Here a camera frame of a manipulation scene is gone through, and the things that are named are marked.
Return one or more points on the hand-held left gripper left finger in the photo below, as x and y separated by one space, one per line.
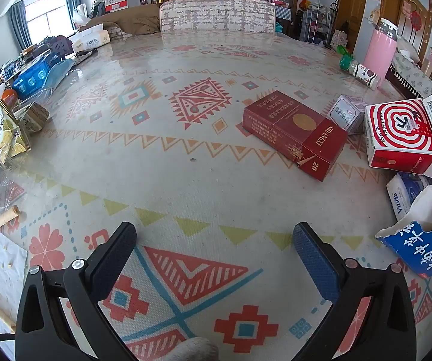
116 248

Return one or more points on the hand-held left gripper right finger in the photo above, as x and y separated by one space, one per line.
313 255

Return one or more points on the blue white tissue pack wrapper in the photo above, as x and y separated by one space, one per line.
400 195

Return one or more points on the torn blue white carton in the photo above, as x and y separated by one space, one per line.
422 248

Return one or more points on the dark red cigarette carton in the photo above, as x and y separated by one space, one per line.
283 124

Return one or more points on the red white spiral print box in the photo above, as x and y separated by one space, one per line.
396 135

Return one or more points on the small white grey box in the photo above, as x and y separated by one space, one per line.
345 112

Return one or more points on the person's left hand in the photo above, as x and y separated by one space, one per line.
193 350

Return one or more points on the tan wafer roll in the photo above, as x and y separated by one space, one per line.
6 216

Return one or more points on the white paper towel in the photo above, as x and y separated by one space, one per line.
2 267

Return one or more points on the brown paper package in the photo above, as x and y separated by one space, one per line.
37 116

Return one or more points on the yellow green snack bag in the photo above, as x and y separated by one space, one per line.
7 135

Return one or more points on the light blue plastic packet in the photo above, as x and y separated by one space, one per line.
60 75

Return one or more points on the green cap spice jar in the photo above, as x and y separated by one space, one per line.
362 73

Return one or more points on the sideboard with patterned cloth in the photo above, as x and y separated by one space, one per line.
415 79

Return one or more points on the white tissue box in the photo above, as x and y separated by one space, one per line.
88 41

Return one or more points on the pink thermos bottle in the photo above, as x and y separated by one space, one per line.
379 49

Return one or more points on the metal storage rack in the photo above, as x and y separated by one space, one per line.
315 26

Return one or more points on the brown sofa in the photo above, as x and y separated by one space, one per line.
133 18

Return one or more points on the white plastic bag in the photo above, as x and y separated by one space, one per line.
80 15

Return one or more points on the blue window curtain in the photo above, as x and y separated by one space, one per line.
71 0
20 24

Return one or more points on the wooden door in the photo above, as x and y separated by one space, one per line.
353 0

